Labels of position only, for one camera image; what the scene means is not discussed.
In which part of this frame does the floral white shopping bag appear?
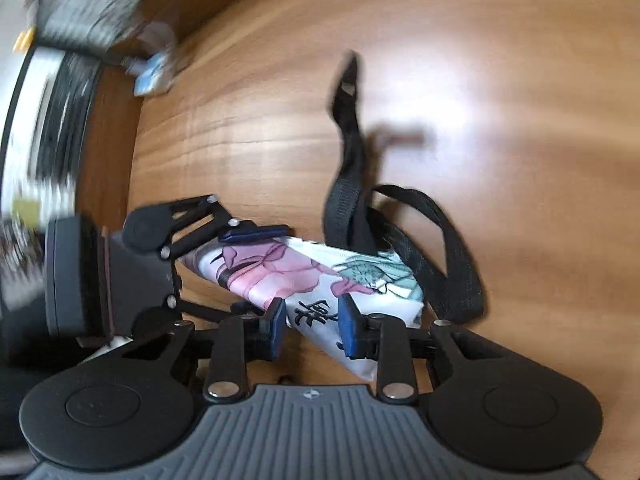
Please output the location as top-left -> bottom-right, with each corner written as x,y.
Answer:
180,50 -> 488,383

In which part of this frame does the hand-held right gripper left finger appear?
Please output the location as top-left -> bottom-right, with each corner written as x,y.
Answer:
120,297 -> 288,403

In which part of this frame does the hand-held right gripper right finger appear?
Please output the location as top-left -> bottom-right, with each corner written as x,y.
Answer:
337,294 -> 516,403

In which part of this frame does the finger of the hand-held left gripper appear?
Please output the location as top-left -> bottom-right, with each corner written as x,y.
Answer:
167,296 -> 237,332
160,192 -> 291,261

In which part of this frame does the striped glass desk partition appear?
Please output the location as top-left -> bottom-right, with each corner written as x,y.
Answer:
27,0 -> 176,68
0,45 -> 143,311

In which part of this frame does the white power strip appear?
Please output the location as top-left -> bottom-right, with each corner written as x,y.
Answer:
132,50 -> 176,97

